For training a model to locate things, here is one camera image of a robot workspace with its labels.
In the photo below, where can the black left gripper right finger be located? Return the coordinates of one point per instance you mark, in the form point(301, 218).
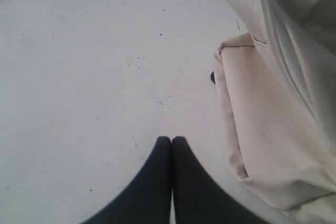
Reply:
point(197, 197)

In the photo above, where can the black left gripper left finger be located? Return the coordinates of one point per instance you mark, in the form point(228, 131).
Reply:
point(147, 198)

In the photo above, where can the beige fabric duffel bag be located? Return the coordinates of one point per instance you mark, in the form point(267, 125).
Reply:
point(276, 89)

